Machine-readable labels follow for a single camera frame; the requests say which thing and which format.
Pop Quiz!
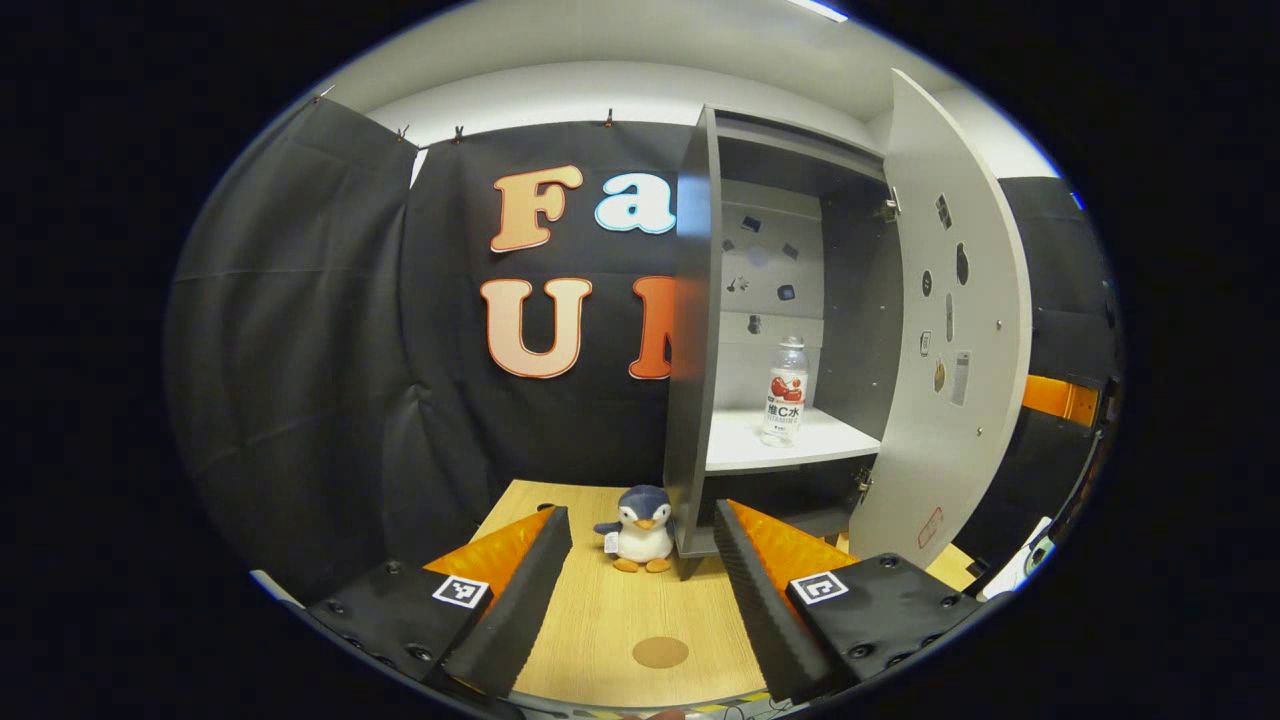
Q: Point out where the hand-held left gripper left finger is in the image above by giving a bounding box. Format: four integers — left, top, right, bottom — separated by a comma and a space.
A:
300, 505, 574, 701

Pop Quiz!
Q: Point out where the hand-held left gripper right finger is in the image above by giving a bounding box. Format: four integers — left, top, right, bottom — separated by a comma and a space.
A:
713, 500, 986, 706

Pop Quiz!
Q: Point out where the round cork coaster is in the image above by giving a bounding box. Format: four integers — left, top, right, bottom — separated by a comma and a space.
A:
632, 637, 690, 669

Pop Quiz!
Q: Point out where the grey cabinet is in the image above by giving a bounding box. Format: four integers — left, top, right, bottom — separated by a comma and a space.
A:
663, 105, 906, 581

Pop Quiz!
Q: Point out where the clear plastic bottle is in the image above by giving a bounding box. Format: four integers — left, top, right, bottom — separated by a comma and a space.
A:
760, 336, 809, 448

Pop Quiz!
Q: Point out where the penguin plush toy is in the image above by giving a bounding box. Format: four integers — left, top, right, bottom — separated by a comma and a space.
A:
594, 485, 676, 574

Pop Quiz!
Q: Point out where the black backdrop cloth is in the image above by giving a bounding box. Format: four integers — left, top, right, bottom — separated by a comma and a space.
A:
165, 95, 1121, 601

